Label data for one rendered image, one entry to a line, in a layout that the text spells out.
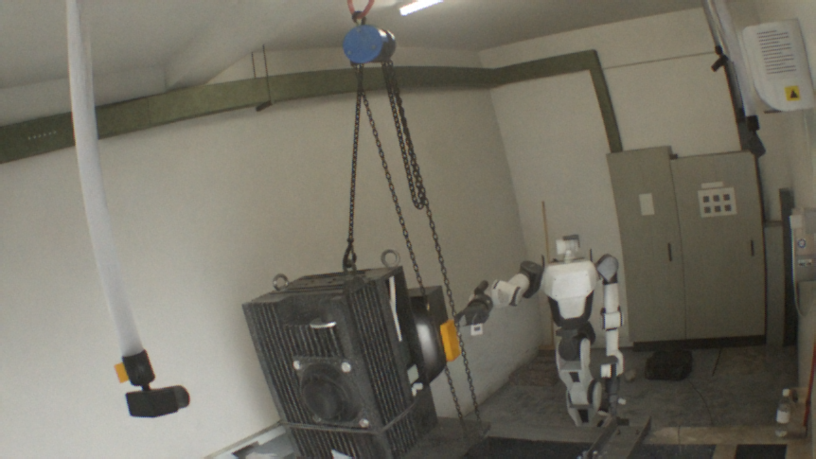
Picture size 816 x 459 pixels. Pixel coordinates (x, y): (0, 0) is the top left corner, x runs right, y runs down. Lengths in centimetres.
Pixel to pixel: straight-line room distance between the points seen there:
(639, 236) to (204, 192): 324
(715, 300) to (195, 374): 381
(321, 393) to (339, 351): 17
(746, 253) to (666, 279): 83
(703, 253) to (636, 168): 91
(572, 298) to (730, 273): 211
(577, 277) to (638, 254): 196
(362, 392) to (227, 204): 149
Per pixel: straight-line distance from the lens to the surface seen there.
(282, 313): 210
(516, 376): 481
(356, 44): 191
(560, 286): 267
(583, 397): 300
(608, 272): 274
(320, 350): 202
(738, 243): 438
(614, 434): 249
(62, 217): 265
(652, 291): 464
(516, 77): 496
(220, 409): 308
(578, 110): 481
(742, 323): 459
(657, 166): 438
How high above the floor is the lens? 199
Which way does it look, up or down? 8 degrees down
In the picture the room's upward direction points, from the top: 12 degrees counter-clockwise
